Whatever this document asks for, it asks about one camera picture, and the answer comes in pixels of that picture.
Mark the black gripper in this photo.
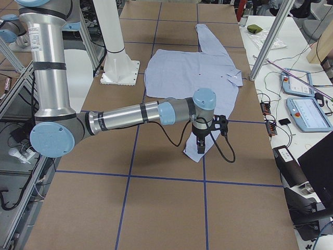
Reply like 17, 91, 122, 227
192, 127, 209, 154

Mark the light blue striped shirt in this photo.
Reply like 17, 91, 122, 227
144, 23, 244, 163

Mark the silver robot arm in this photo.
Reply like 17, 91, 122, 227
18, 1, 216, 158
1, 14, 30, 48

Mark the upper blue teach pendant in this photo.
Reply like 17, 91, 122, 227
281, 68, 315, 97

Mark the blue teach pendant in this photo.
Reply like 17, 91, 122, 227
281, 68, 315, 97
286, 97, 332, 132

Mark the lower blue teach pendant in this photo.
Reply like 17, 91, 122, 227
286, 97, 332, 132

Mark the black monitor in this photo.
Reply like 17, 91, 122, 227
298, 133, 333, 208

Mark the clear plastic bag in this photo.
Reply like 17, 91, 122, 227
247, 29, 288, 50

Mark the green cloth pouch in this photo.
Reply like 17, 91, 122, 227
247, 24, 263, 34

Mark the reacher grabber stick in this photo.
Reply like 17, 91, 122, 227
266, 59, 332, 102

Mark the plastic water bottle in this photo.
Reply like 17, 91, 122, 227
239, 1, 253, 27

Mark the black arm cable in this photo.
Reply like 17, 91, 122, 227
145, 114, 237, 164

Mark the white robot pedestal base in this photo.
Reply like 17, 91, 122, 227
93, 0, 140, 85

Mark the aluminium frame post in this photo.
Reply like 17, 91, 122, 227
249, 0, 294, 81

